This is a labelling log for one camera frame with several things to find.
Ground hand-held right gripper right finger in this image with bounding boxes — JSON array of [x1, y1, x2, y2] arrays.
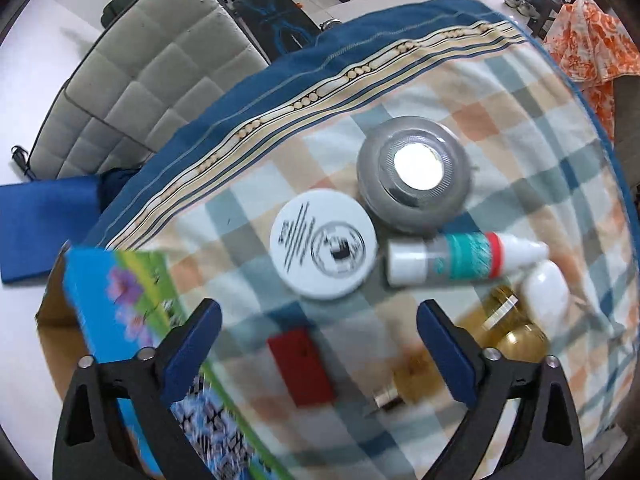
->
[[416, 299, 586, 480]]

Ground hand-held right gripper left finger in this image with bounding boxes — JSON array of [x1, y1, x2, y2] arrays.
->
[[52, 298, 223, 480]]

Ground amber glass bottle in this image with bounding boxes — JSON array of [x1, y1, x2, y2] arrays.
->
[[372, 285, 521, 414]]

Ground gold round jar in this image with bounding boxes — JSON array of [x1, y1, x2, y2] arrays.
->
[[499, 322, 549, 364]]

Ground cardboard box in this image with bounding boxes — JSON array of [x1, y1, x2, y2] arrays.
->
[[34, 246, 293, 480]]

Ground white spray bottle teal label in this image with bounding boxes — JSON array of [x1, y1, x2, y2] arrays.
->
[[386, 232, 550, 288]]

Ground white round cream jar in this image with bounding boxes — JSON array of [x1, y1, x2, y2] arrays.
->
[[269, 189, 378, 301]]

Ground grey jar with silver lid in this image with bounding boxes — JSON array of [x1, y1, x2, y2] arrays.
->
[[356, 116, 473, 235]]

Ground small red box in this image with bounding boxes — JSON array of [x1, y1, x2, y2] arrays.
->
[[267, 327, 336, 408]]

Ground blue mat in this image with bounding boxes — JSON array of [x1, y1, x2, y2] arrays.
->
[[0, 175, 109, 286]]

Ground grey quilted mattress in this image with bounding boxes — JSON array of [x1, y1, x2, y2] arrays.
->
[[27, 0, 271, 181]]

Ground orange floral cloth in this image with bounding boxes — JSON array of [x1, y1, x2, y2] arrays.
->
[[542, 0, 640, 142]]

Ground black exercise bench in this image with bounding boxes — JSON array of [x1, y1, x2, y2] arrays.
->
[[232, 0, 321, 61]]

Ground black handle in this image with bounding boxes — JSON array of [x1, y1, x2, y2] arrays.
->
[[11, 145, 37, 182]]

